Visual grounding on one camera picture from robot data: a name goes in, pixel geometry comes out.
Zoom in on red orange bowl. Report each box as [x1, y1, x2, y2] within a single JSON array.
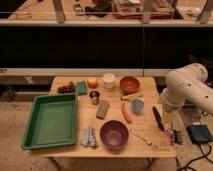
[[120, 76, 140, 94]]

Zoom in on black handled knife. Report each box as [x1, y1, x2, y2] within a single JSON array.
[[152, 106, 164, 131]]

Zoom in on black power box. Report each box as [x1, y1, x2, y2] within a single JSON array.
[[187, 125, 213, 144]]

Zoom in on grey sponge block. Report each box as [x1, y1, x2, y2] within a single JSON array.
[[96, 101, 109, 119]]

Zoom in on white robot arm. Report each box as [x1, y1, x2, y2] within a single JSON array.
[[160, 63, 213, 115]]

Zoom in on purple bowl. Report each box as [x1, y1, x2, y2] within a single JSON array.
[[100, 120, 129, 150]]

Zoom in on white paper cup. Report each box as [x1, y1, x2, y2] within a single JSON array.
[[102, 73, 116, 89]]

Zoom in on green plastic tray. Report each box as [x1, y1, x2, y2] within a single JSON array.
[[22, 93, 78, 150]]

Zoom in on beige wooden utensil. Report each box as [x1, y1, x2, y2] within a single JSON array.
[[121, 93, 142, 101]]

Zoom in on green sponge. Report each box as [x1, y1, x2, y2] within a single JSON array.
[[76, 81, 87, 95]]

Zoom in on wooden table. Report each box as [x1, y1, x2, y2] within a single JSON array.
[[31, 77, 176, 158]]

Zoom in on small metal cup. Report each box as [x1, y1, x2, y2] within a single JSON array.
[[89, 90, 100, 105]]

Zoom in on orange fruit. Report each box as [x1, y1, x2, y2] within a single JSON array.
[[87, 77, 97, 89]]

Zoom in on orange carrot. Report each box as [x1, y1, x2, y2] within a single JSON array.
[[121, 103, 132, 124]]

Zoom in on black cable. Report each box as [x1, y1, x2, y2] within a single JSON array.
[[175, 141, 213, 171]]

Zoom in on bunch of dark grapes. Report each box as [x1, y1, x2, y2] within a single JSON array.
[[57, 81, 76, 94]]

